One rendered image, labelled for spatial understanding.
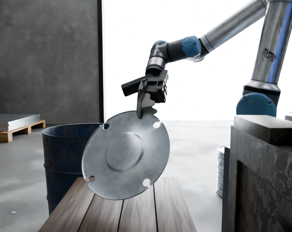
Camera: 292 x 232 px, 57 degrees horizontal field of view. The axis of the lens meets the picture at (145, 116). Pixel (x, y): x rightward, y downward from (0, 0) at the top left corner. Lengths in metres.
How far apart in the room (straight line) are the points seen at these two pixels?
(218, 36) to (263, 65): 0.25
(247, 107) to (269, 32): 0.23
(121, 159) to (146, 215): 0.17
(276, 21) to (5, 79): 4.93
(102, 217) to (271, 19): 0.75
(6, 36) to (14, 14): 0.40
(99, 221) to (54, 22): 4.64
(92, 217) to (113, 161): 0.17
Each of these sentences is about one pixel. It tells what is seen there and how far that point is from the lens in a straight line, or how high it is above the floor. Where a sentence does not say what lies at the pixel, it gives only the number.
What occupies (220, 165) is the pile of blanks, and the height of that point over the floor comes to 0.20.
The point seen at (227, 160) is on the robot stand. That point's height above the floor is 0.40.
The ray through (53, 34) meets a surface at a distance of 5.15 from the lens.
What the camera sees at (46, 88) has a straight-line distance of 5.13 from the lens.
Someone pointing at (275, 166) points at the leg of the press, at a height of 0.59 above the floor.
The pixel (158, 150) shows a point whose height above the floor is 0.51.
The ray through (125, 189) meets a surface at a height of 0.41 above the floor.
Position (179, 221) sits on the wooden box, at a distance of 0.74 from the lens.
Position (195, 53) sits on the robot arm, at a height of 0.81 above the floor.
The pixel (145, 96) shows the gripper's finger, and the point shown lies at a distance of 0.87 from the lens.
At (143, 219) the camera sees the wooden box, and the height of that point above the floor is 0.35.
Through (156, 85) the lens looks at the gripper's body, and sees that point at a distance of 0.88.
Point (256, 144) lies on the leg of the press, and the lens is 0.42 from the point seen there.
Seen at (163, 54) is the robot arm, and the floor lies 0.81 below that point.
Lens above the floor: 0.69
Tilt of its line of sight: 7 degrees down
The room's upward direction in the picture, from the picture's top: straight up
